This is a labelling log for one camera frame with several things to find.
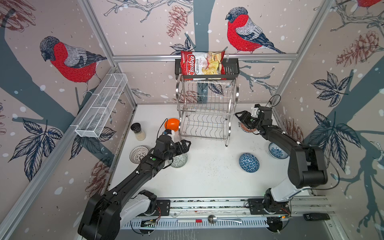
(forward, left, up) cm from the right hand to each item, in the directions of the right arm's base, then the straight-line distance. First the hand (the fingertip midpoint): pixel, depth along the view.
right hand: (235, 117), depth 90 cm
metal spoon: (-51, +14, -14) cm, 55 cm away
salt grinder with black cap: (-7, +63, -3) cm, 63 cm away
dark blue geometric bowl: (-22, -8, -16) cm, 28 cm away
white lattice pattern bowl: (-20, +60, -12) cm, 65 cm away
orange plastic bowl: (+4, +42, -12) cm, 44 cm away
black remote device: (-48, -31, -14) cm, 59 cm away
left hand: (-19, +29, -1) cm, 35 cm away
